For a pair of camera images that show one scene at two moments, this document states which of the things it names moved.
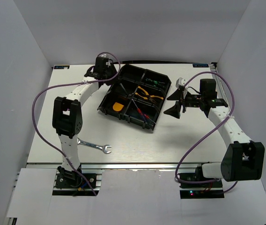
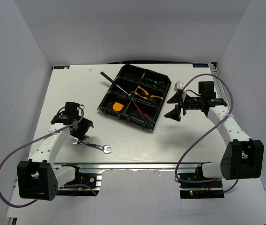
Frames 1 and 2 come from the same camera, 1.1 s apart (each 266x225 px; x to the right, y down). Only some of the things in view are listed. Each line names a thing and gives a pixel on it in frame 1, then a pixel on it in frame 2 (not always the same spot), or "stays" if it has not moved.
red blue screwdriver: [139, 112] stays
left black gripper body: [110, 72] -> [82, 127]
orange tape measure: [117, 107] stays
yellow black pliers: [145, 91] stays
